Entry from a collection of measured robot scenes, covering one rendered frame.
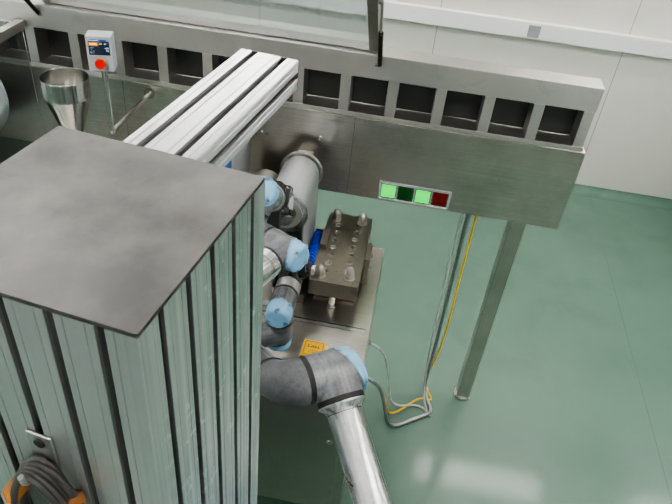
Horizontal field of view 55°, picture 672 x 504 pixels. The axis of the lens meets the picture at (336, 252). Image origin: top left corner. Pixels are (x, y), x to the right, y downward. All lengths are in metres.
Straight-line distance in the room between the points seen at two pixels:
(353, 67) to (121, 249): 1.59
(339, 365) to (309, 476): 1.00
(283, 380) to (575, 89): 1.24
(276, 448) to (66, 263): 1.87
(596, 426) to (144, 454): 2.88
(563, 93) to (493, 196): 0.41
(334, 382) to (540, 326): 2.33
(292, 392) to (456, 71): 1.11
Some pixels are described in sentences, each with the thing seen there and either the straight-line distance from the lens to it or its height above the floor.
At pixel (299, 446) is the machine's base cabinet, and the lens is 2.35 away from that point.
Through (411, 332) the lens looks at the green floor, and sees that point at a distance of 3.45.
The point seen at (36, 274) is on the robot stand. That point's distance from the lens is 0.57.
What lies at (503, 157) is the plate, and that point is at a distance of 2.21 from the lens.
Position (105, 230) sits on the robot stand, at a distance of 0.61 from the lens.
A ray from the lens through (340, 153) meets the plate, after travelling 2.23.
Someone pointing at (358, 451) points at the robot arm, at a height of 1.13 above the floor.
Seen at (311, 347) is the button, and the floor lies 0.92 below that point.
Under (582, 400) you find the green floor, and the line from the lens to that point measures 3.44.
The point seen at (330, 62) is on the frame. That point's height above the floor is 1.61.
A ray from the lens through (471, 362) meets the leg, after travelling 3.02.
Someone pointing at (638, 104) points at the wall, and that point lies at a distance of 4.81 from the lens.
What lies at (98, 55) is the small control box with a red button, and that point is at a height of 1.66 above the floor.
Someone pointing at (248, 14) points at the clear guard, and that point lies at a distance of 2.06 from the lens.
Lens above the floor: 2.38
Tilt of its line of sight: 38 degrees down
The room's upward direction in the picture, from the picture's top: 6 degrees clockwise
